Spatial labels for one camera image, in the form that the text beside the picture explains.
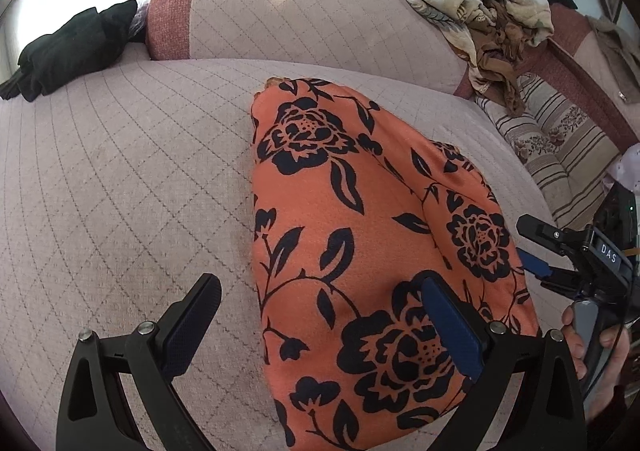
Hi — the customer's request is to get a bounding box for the beige jacket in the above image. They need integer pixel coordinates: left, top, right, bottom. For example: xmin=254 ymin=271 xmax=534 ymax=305
xmin=587 ymin=13 xmax=640 ymax=106

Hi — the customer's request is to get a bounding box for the striped floral cushion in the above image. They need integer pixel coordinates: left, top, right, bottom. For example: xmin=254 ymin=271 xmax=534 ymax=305
xmin=475 ymin=73 xmax=626 ymax=232

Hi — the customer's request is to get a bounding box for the pink quilted sofa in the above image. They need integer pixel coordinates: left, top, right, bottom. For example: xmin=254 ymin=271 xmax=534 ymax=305
xmin=0 ymin=0 xmax=640 ymax=451

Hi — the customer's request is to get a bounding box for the brown sheer cloth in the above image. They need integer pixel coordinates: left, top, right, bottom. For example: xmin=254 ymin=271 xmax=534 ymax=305
xmin=467 ymin=21 xmax=531 ymax=116

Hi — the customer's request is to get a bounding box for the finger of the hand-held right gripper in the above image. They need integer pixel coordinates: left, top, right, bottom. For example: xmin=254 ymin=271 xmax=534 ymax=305
xmin=517 ymin=248 xmax=587 ymax=293
xmin=516 ymin=214 xmax=593 ymax=258

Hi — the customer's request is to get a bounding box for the orange floral garment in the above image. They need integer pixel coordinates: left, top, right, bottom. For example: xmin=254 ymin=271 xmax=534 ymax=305
xmin=248 ymin=76 xmax=543 ymax=451

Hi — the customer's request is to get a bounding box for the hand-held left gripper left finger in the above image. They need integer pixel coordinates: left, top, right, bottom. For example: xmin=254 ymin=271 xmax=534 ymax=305
xmin=56 ymin=273 xmax=222 ymax=451

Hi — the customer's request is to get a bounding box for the person's right hand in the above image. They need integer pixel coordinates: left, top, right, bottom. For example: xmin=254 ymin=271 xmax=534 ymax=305
xmin=561 ymin=305 xmax=632 ymax=424

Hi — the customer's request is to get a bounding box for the black folded cloth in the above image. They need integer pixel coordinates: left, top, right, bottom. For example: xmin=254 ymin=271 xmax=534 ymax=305
xmin=0 ymin=0 xmax=138 ymax=103

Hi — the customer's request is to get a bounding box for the pale floral cloth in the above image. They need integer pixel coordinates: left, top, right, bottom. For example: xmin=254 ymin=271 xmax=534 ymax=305
xmin=605 ymin=143 xmax=640 ymax=192

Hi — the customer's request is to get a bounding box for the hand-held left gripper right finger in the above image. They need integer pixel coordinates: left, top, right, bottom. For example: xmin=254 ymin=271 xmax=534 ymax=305
xmin=420 ymin=277 xmax=588 ymax=451

